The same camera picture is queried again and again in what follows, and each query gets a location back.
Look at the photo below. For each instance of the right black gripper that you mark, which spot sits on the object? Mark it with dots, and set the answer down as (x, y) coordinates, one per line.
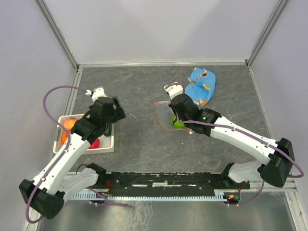
(175, 112)

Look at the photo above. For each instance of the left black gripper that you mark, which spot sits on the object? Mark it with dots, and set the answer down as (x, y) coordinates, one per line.
(118, 113)

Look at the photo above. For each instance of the green watermelon toy ball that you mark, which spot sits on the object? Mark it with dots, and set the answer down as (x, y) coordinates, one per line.
(176, 123)

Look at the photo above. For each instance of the clear zip bag orange zipper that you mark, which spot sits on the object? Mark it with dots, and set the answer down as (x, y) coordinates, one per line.
(164, 116)

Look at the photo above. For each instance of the white perforated plastic basket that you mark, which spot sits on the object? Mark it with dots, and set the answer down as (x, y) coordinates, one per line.
(106, 143)

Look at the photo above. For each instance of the red apple toy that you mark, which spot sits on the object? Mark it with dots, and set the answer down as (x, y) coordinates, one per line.
(95, 145)

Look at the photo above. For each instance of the dark green avocado toy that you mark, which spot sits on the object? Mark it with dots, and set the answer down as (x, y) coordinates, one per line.
(108, 130)

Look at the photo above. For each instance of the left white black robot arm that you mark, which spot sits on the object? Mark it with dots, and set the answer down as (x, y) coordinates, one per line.
(48, 191)

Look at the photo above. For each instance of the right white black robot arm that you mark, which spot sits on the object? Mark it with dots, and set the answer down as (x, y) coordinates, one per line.
(273, 159)

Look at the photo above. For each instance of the blue patterned cloth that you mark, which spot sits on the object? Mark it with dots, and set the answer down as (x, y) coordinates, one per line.
(201, 86)

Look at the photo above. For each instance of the peach toy fruit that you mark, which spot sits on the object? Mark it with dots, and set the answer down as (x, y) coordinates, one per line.
(69, 123)

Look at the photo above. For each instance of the orange toy fruit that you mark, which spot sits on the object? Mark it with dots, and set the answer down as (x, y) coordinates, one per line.
(64, 138)

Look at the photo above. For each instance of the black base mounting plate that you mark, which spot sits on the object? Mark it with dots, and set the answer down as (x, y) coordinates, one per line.
(166, 184)

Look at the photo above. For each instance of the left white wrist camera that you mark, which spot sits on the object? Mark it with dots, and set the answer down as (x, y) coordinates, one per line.
(96, 93)

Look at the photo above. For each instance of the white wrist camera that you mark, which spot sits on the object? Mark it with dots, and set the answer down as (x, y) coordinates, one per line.
(174, 89)
(96, 93)

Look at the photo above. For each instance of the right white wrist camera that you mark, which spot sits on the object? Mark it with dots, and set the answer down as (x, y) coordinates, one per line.
(174, 89)

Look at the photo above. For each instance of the light blue cable duct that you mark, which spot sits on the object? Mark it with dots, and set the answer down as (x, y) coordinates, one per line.
(89, 195)

